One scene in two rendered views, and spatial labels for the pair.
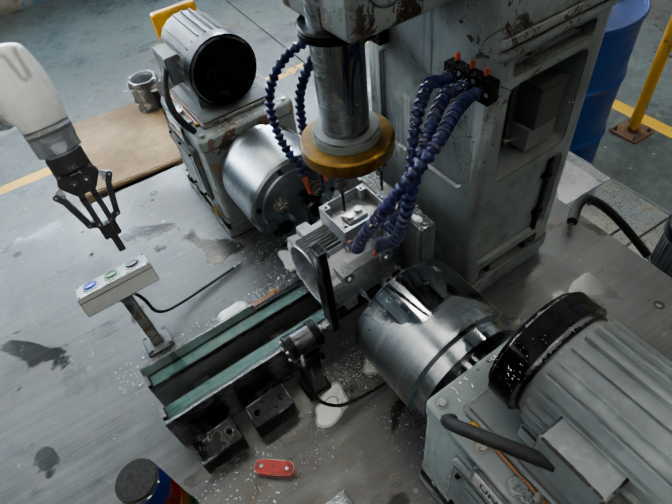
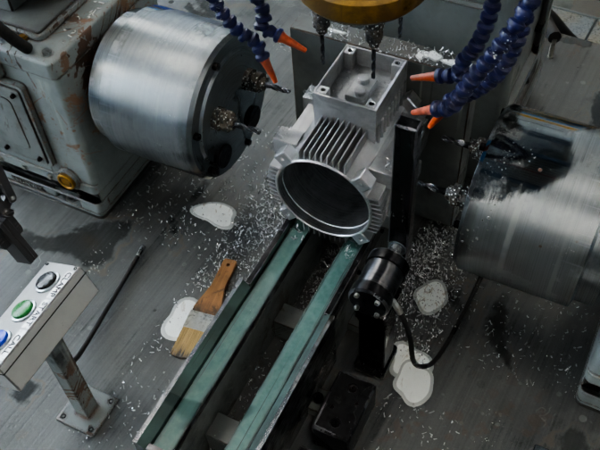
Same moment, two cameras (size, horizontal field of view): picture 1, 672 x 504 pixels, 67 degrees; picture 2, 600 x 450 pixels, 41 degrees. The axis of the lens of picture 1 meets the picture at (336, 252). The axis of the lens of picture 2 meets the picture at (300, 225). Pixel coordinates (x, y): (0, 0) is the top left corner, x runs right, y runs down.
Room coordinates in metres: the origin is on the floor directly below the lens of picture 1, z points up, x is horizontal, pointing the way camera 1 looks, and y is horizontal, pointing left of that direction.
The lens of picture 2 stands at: (0.07, 0.52, 1.93)
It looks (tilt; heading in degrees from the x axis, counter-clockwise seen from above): 51 degrees down; 328
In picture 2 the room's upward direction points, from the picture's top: 4 degrees counter-clockwise
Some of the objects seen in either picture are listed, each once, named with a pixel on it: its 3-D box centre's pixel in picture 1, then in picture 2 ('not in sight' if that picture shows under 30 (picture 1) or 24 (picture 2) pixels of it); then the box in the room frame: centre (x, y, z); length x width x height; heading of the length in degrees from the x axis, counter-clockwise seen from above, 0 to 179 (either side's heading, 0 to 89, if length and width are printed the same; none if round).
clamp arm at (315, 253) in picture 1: (325, 291); (403, 193); (0.59, 0.03, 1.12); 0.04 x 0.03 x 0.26; 118
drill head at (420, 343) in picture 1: (442, 347); (565, 212); (0.48, -0.17, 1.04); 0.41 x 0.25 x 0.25; 28
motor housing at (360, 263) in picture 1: (344, 254); (349, 155); (0.77, -0.02, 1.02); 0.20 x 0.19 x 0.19; 118
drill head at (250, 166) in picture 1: (269, 171); (157, 83); (1.09, 0.14, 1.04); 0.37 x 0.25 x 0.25; 28
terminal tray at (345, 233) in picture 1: (355, 218); (360, 95); (0.79, -0.05, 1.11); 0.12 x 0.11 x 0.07; 118
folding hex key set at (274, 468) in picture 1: (274, 468); not in sight; (0.38, 0.20, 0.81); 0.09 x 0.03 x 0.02; 76
